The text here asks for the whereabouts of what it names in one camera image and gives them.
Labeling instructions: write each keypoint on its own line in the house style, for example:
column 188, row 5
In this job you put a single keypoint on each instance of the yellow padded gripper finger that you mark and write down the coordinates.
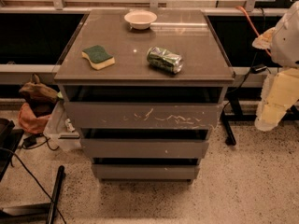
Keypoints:
column 279, row 93
column 264, row 40

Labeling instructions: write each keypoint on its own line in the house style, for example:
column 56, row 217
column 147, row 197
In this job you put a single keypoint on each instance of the grey drawer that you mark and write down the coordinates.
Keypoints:
column 145, row 172
column 142, row 116
column 97, row 148

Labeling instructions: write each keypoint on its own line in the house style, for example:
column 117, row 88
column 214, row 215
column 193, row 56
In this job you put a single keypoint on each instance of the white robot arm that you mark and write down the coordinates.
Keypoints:
column 285, row 41

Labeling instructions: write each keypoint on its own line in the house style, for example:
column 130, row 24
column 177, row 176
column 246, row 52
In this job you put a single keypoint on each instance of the grey drawer cabinet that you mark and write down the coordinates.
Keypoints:
column 203, row 80

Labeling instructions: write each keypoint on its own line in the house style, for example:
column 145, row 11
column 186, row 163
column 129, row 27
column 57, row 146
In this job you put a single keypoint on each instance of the grey top drawer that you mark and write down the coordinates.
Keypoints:
column 142, row 116

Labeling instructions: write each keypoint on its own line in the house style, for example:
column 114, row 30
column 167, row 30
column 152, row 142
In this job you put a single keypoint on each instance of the grey bottom drawer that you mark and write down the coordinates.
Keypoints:
column 145, row 172

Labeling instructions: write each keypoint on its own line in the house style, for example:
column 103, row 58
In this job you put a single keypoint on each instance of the black power brick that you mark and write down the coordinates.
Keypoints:
column 256, row 69

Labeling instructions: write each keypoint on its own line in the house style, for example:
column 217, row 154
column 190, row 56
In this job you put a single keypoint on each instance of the crushed green soda can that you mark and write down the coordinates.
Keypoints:
column 165, row 60

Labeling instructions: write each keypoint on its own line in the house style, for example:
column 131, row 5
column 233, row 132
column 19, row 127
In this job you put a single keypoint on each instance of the white bowl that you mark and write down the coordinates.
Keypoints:
column 140, row 19

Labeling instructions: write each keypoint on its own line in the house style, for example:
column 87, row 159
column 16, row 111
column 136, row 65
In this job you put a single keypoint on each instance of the green yellow sponge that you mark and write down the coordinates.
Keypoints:
column 98, row 57

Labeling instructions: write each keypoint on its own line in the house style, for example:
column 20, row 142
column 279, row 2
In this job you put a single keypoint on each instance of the brown cloth bag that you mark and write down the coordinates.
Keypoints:
column 35, row 91

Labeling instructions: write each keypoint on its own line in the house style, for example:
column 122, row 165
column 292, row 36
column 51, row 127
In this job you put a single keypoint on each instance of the orange cloth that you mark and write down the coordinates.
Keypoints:
column 30, row 122

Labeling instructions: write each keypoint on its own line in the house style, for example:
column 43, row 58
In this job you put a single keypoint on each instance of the black power adapter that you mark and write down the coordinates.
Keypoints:
column 29, row 141

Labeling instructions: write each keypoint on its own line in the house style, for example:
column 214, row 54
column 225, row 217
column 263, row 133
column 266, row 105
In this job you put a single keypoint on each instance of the black stand leg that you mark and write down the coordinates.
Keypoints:
column 55, row 196

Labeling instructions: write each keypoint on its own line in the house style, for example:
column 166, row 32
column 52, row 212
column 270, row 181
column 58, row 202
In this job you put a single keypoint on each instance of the black table frame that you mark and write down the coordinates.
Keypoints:
column 232, row 110

